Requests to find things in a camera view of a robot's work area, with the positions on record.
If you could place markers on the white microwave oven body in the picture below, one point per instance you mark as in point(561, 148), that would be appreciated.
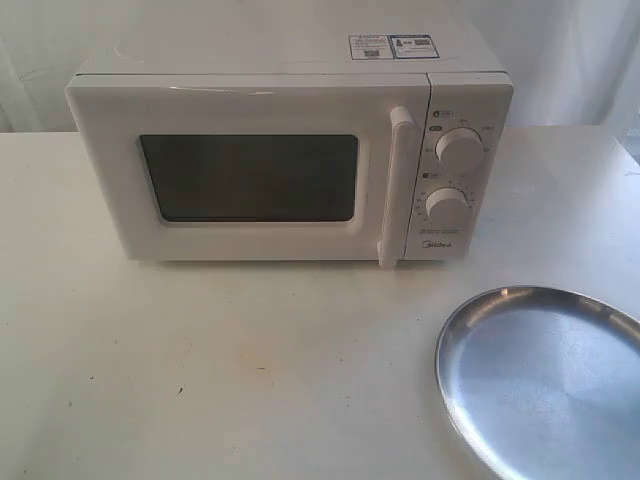
point(470, 91)

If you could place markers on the white control knob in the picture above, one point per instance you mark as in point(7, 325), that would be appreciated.
point(447, 208)
point(460, 149)

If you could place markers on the upper white control knob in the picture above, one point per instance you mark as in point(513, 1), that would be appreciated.
point(460, 149)

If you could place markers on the round steel tray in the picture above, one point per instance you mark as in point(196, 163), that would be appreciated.
point(542, 383)

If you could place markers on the blue label sticker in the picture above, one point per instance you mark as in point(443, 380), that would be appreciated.
point(413, 46)

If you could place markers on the white microwave door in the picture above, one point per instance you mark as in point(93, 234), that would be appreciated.
point(255, 167)

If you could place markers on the white label sticker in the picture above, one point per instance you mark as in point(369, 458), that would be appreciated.
point(370, 47)

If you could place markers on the lower white control knob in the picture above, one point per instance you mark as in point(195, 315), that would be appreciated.
point(447, 208)

